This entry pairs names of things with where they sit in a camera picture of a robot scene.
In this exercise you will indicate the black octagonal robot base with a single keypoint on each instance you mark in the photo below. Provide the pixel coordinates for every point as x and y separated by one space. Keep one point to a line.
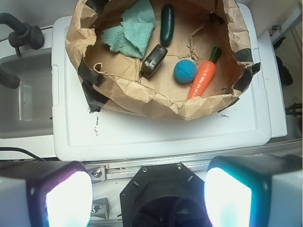
169 195

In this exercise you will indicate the orange toy carrot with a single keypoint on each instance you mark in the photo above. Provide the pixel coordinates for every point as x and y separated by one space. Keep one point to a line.
205 73

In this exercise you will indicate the black box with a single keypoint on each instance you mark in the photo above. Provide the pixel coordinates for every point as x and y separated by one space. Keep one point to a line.
153 62

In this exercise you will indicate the teal cloth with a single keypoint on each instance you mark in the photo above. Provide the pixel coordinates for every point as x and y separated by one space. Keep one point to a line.
132 36

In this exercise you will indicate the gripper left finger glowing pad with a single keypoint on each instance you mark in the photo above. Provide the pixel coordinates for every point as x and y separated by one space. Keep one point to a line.
45 194

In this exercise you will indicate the white sink basin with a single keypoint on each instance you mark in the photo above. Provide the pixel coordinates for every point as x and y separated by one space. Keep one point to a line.
27 110

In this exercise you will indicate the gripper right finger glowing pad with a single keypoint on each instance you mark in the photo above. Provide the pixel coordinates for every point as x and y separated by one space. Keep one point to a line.
255 191

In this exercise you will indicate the white plastic board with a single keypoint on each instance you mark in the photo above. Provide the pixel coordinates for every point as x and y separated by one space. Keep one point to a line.
82 135

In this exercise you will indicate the black faucet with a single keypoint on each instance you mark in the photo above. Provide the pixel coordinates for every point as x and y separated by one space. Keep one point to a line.
23 33

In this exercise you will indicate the aluminium rail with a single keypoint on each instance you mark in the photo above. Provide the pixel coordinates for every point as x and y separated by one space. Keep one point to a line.
117 169

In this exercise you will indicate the dark green toy cucumber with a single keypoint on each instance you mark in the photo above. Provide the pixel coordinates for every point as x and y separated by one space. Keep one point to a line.
167 25

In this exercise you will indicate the blue ball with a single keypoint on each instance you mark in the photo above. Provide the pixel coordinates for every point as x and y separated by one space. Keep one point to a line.
185 71

